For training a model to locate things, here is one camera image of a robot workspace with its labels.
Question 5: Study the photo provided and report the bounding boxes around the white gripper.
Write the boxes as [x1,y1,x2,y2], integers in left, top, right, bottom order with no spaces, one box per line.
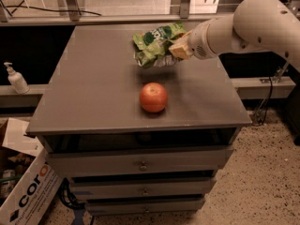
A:
[169,20,217,60]

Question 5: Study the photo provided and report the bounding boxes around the green jalapeno chip bag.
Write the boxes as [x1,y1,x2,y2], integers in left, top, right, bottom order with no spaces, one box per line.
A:
[134,39,181,68]

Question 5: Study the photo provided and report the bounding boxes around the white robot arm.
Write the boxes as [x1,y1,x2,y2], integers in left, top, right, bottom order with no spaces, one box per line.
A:
[169,0,300,69]

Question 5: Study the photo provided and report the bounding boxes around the green rice chip bag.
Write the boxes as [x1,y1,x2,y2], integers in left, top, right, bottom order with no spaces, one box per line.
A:
[132,22,186,50]

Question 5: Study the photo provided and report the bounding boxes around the red apple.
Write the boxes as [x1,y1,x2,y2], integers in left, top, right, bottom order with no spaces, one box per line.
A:
[139,82,168,113]

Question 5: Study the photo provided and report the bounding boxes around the grey drawer cabinet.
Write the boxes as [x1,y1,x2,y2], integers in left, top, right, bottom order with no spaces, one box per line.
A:
[27,24,250,215]

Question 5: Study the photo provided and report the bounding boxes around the brass top drawer knob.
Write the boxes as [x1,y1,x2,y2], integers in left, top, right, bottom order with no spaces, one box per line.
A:
[139,161,148,172]

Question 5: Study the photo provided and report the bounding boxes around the brass middle drawer knob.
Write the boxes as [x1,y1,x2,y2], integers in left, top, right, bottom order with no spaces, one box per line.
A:
[142,188,149,196]

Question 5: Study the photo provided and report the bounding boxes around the white pump bottle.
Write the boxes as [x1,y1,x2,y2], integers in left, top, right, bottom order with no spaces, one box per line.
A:
[4,62,30,94]

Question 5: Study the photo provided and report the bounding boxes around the white cardboard box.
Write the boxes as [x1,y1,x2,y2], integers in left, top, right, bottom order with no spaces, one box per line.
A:
[0,118,62,225]

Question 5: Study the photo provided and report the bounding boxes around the grey metal rail frame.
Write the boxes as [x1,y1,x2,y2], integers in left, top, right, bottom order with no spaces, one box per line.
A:
[0,0,299,25]

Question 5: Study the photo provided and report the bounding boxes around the black cable on shelf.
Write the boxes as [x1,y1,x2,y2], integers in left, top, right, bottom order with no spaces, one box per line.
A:
[0,0,102,17]

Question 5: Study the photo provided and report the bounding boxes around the black cables under cabinet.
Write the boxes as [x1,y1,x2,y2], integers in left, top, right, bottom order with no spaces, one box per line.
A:
[58,178,86,210]

